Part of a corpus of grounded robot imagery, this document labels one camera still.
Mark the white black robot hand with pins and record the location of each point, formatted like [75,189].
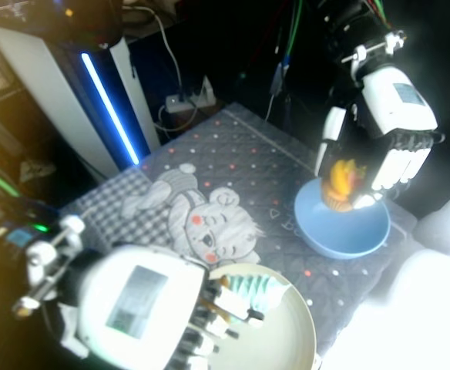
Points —
[394,104]
[132,300]

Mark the toy cupcake with fruit topping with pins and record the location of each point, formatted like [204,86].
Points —
[342,185]

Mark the teal striped toy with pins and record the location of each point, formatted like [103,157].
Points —
[256,289]

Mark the blue bowl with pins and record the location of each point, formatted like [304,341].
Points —
[348,235]

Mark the white round plate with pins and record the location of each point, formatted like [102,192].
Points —
[271,339]

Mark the grey quilt with bear print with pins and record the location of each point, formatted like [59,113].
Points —
[248,162]

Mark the white power strip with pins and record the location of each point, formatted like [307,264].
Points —
[188,102]

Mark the white tower with blue light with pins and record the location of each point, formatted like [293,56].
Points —
[67,100]

